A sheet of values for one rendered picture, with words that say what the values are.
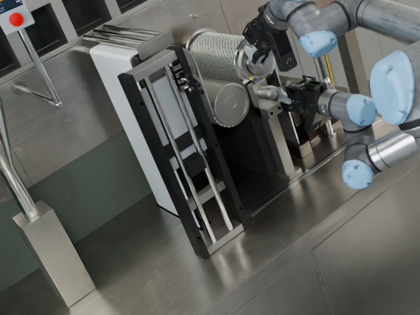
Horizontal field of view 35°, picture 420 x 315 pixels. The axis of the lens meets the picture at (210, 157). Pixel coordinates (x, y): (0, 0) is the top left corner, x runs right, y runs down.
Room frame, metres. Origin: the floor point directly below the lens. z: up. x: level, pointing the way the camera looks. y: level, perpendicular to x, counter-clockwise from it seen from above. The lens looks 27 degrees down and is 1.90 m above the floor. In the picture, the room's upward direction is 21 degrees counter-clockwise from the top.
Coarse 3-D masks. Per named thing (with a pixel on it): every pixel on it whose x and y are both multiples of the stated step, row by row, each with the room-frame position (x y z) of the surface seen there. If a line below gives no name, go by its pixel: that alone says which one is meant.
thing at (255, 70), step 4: (248, 60) 1.70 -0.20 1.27; (268, 60) 1.72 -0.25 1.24; (248, 64) 1.70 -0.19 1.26; (264, 64) 1.71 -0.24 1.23; (268, 64) 1.72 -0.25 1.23; (248, 68) 1.70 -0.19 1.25; (252, 68) 1.70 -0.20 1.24; (256, 68) 1.70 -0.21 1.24; (260, 68) 1.71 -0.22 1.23; (264, 68) 1.71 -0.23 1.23; (252, 72) 1.70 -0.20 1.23; (256, 72) 1.70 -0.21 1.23; (260, 72) 1.70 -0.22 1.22; (264, 72) 1.71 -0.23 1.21
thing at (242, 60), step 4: (248, 44) 1.72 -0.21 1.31; (252, 44) 1.72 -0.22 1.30; (244, 52) 1.71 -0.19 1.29; (240, 56) 1.71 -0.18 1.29; (244, 56) 1.71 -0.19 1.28; (272, 56) 1.74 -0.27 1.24; (240, 60) 1.70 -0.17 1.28; (244, 60) 1.70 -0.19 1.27; (272, 60) 1.74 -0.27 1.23; (240, 64) 1.70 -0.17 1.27; (244, 64) 1.70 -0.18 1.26; (240, 68) 1.70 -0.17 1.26; (244, 68) 1.70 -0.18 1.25; (268, 68) 1.73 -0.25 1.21; (244, 72) 1.70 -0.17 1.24; (248, 72) 1.70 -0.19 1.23; (268, 72) 1.73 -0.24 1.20; (244, 76) 1.70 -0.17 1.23; (248, 76) 1.70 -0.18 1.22; (252, 76) 1.71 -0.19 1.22; (256, 76) 1.71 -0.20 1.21; (260, 76) 1.72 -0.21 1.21; (264, 76) 1.72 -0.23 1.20
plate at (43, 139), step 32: (160, 0) 2.00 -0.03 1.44; (192, 0) 2.05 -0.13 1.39; (224, 0) 2.10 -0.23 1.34; (256, 0) 2.15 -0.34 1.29; (320, 0) 2.27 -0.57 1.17; (192, 32) 2.03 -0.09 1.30; (224, 32) 2.08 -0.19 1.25; (64, 64) 1.84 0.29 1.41; (64, 96) 1.83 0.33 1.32; (96, 96) 1.86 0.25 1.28; (32, 128) 1.77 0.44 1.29; (64, 128) 1.81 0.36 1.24; (96, 128) 1.85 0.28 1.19; (32, 160) 1.75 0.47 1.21; (64, 160) 1.79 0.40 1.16; (0, 192) 1.70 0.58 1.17
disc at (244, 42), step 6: (240, 42) 1.72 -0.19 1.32; (246, 42) 1.72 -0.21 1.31; (240, 48) 1.71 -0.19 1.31; (234, 54) 1.71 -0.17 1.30; (240, 54) 1.71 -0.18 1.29; (234, 60) 1.70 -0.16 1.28; (234, 66) 1.70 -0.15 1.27; (240, 72) 1.70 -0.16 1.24; (270, 72) 1.74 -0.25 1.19; (240, 78) 1.70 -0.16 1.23; (246, 84) 1.70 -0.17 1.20
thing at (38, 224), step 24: (0, 120) 1.48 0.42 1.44; (0, 144) 1.47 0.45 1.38; (0, 168) 1.48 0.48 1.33; (24, 192) 1.49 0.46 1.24; (24, 216) 1.49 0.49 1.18; (48, 216) 1.48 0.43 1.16; (24, 240) 1.51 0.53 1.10; (48, 240) 1.46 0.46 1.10; (48, 264) 1.45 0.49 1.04; (72, 264) 1.48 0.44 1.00; (72, 288) 1.46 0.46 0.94
